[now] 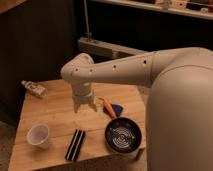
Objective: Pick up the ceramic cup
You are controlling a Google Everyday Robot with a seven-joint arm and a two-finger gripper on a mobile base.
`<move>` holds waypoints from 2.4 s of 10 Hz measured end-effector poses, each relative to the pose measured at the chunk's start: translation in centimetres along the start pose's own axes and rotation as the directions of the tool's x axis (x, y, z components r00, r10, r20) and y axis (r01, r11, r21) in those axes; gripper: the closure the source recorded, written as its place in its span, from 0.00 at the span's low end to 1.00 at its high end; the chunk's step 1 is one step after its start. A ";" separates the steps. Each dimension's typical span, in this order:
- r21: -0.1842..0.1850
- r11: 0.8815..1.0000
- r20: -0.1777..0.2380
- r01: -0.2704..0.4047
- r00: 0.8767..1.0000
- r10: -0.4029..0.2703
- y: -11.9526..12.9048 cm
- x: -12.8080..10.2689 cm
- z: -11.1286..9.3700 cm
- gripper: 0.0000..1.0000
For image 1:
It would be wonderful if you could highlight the black frying pan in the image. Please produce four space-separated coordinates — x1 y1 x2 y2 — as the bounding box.
104 117 142 154

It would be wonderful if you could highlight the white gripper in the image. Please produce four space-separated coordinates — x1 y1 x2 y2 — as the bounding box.
72 83 97 113

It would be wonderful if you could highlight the wooden table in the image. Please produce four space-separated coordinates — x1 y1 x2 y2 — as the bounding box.
8 80 147 171

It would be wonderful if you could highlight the grey metal beam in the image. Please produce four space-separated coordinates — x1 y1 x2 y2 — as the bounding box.
78 37 144 59

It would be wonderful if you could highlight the black white striped block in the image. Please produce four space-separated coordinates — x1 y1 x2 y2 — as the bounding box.
65 129 85 161

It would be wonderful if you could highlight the wooden shelf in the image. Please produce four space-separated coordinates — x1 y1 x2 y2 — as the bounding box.
91 0 213 21

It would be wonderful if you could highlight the clear plastic bottle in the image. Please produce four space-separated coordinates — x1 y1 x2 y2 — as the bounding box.
21 80 47 98

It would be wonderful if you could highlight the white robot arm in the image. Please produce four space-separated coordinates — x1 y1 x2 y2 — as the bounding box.
61 47 213 171

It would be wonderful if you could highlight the metal pole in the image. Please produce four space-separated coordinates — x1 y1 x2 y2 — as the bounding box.
83 0 92 41

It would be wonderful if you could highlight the blue cloth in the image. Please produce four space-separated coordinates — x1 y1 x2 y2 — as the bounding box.
103 104 123 118

